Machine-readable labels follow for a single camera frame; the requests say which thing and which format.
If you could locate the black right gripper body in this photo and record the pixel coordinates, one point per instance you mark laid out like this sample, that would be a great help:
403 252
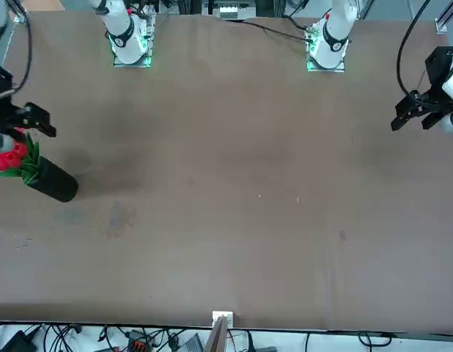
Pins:
1 110

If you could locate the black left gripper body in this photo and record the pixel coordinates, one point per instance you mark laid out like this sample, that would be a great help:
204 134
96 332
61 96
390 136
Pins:
439 69

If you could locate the red tulip bunch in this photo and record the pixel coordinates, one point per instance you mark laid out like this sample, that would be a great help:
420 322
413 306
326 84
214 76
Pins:
10 157

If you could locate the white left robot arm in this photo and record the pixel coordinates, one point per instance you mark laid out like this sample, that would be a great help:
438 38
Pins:
331 40

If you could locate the black cylindrical vase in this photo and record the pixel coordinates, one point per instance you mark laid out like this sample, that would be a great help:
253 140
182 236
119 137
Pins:
58 183

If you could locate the grey power strip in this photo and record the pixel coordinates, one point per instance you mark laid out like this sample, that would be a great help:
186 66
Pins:
228 11

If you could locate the black power adapter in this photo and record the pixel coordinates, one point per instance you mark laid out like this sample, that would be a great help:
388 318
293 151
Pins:
17 341

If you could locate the black device with red connectors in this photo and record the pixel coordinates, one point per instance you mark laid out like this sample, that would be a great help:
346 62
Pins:
137 341

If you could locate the aluminium rail corner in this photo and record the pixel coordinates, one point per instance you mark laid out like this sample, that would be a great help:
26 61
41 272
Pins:
19 16
442 22

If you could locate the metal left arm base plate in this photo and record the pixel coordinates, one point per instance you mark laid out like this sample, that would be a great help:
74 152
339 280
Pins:
310 55

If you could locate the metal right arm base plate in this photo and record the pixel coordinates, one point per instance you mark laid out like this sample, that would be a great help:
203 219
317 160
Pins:
147 44

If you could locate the white post bracket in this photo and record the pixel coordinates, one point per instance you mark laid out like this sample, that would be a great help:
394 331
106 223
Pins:
223 314

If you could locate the aluminium camera post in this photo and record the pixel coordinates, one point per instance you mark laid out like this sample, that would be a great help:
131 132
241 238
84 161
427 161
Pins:
216 335

